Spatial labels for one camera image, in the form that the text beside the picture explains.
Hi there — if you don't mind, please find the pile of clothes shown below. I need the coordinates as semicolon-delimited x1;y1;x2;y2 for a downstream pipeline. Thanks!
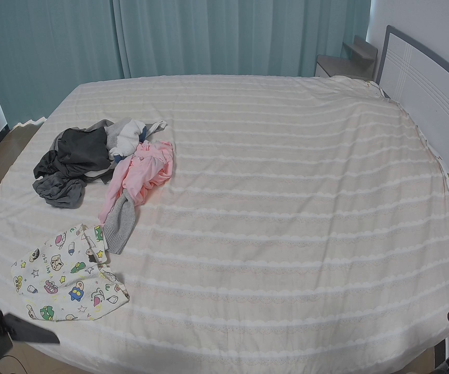
32;118;175;255

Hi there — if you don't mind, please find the bed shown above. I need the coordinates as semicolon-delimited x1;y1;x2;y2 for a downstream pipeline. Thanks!
0;25;449;374

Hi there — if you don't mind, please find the blue-green curtain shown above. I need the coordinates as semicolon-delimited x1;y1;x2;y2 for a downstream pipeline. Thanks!
112;0;373;78
0;0;124;128

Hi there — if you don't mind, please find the grey bedside table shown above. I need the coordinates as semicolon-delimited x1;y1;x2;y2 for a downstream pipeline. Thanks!
316;34;378;80

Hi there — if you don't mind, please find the white printed pyjama top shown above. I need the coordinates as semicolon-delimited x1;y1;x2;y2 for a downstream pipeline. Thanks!
10;223;131;322

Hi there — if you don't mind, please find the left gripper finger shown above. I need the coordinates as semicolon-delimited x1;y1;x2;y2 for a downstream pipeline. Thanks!
4;313;61;345

